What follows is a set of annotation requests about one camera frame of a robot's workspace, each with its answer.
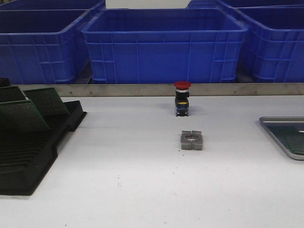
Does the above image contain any silver metal tray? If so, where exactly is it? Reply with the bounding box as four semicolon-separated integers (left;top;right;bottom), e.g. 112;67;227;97
259;117;304;161

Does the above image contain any blue crate far left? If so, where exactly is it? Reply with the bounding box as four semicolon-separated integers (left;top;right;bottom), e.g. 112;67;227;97
0;0;106;10

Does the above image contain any black slotted board rack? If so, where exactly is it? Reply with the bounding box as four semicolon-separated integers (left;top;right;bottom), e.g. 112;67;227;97
0;78;87;196

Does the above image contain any blue crate far right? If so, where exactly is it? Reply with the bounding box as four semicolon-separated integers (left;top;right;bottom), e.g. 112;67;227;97
187;0;304;9

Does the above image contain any blue plastic crate left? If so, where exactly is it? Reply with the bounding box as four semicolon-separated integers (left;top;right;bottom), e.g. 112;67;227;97
0;9;92;85

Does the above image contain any green perforated circuit board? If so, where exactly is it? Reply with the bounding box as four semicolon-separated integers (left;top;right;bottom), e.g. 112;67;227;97
270;126;303;148
0;86;26;103
286;134;304;155
23;87;70;116
0;100;49;132

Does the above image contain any blue plastic crate right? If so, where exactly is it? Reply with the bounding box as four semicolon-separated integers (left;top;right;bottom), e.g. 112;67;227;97
235;7;304;83

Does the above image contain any steel table edge rail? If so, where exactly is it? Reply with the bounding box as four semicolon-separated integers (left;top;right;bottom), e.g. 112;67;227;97
19;83;304;97

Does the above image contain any blue plastic crate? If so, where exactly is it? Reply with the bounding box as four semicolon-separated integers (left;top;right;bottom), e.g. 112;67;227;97
235;7;304;83
0;9;92;85
82;9;247;84

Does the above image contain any red emergency stop button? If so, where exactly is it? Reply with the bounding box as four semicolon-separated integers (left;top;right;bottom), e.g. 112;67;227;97
174;81;191;116

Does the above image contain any grey square clamp block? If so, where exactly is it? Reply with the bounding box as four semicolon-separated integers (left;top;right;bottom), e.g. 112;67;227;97
180;131;203;151

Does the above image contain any blue plastic crate centre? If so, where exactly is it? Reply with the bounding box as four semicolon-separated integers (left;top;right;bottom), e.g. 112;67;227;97
82;9;247;84

